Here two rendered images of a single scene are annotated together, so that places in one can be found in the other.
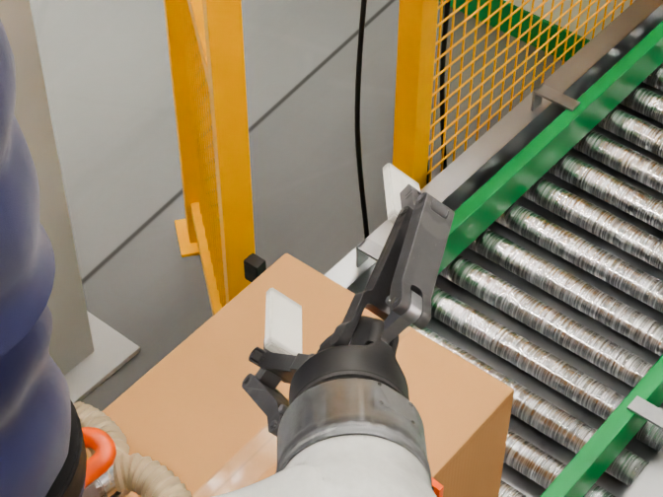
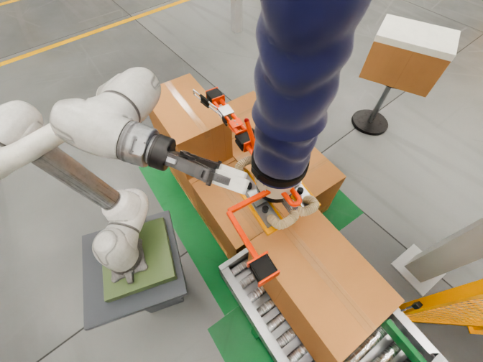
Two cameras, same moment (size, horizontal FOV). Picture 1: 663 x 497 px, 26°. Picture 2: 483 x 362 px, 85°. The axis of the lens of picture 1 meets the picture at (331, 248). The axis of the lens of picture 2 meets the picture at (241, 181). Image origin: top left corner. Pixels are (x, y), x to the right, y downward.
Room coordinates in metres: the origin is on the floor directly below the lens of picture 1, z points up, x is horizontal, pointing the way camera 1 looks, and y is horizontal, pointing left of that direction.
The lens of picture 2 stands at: (0.81, -0.31, 2.19)
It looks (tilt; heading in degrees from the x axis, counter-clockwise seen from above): 57 degrees down; 106
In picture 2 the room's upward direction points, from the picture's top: straight up
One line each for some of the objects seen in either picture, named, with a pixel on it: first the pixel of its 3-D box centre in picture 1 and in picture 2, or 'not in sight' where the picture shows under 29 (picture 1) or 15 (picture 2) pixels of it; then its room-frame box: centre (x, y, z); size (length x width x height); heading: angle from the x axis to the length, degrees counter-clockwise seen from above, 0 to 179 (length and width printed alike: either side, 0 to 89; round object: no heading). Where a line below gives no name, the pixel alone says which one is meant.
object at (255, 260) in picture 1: (257, 294); (410, 307); (1.60, 0.12, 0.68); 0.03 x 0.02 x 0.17; 50
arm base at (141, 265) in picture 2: not in sight; (126, 261); (0.14, -0.10, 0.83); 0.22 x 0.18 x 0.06; 129
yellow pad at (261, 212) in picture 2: not in sight; (256, 198); (0.72, 0.27, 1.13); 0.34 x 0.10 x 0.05; 136
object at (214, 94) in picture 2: not in sight; (215, 96); (0.36, 0.76, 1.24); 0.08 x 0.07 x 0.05; 136
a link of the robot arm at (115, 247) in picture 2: not in sight; (114, 247); (0.12, -0.08, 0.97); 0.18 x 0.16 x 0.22; 98
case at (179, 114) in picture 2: not in sight; (188, 126); (0.03, 0.95, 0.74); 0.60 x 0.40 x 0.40; 139
